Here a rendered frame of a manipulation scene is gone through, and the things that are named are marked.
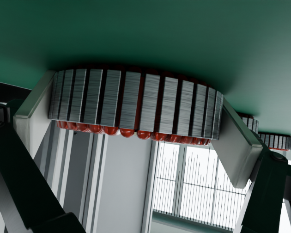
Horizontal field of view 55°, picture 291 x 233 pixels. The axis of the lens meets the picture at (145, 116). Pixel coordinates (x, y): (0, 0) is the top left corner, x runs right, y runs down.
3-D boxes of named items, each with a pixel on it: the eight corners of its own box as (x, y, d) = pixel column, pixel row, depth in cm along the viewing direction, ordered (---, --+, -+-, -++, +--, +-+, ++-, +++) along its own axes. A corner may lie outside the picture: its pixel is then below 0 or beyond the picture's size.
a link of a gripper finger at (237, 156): (251, 144, 14) (264, 146, 15) (213, 92, 21) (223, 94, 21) (233, 189, 16) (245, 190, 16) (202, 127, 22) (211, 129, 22)
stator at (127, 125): (36, 46, 13) (24, 126, 13) (260, 81, 14) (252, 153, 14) (67, 83, 24) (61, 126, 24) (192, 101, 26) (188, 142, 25)
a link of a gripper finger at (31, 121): (29, 169, 14) (14, 168, 14) (57, 108, 20) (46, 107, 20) (29, 117, 13) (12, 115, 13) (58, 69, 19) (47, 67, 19)
